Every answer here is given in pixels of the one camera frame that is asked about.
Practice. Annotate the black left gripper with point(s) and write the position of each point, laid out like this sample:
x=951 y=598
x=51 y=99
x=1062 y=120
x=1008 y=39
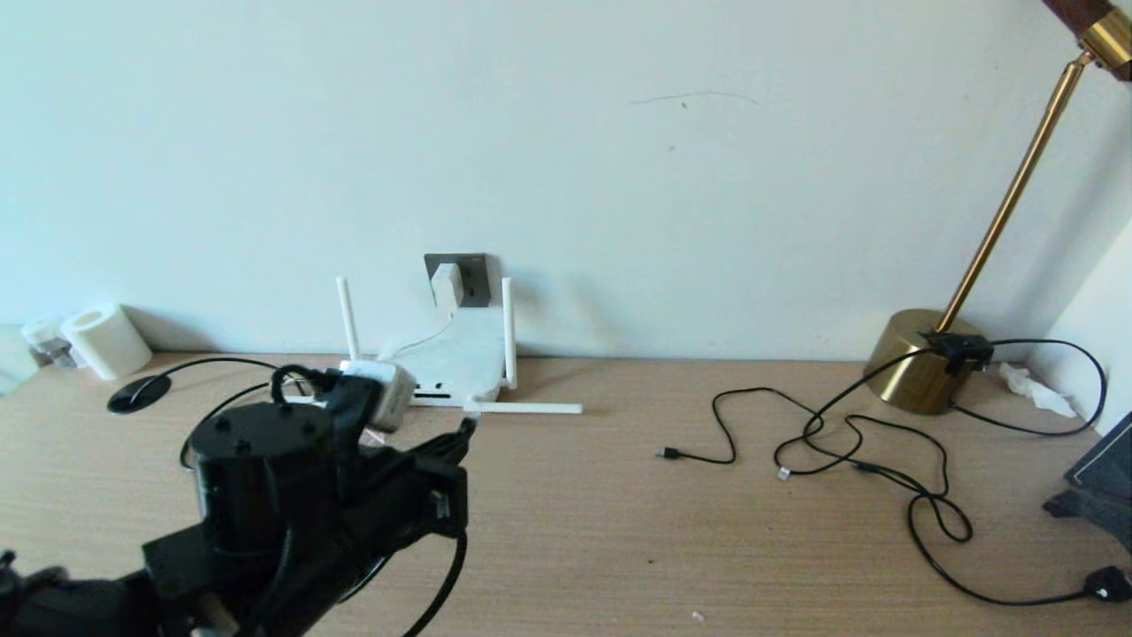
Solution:
x=380 y=504

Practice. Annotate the white power adapter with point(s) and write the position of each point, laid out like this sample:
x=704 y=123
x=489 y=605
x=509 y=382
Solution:
x=447 y=285

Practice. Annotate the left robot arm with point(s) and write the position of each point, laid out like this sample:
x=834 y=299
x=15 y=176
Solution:
x=256 y=469

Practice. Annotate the white wifi router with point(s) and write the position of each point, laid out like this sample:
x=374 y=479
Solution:
x=469 y=354

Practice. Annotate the black oval desk grommet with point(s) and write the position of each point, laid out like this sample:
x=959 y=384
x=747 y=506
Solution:
x=140 y=394

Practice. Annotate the white paper roll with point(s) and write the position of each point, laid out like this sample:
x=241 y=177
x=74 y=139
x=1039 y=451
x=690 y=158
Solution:
x=110 y=343

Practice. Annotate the small clear jar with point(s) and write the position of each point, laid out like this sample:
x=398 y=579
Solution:
x=49 y=341

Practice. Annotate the translucent plastic object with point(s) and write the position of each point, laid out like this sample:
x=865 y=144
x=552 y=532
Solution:
x=11 y=358

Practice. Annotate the brass desk lamp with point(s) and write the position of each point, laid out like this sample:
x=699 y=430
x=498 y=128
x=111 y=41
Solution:
x=911 y=363

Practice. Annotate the crumpled white tissue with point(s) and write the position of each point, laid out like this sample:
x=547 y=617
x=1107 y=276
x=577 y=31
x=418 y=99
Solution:
x=1030 y=387

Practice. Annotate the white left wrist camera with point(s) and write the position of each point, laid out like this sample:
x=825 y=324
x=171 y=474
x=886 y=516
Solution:
x=389 y=389

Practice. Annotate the grey wall socket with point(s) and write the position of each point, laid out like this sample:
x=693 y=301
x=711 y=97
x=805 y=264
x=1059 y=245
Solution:
x=478 y=283

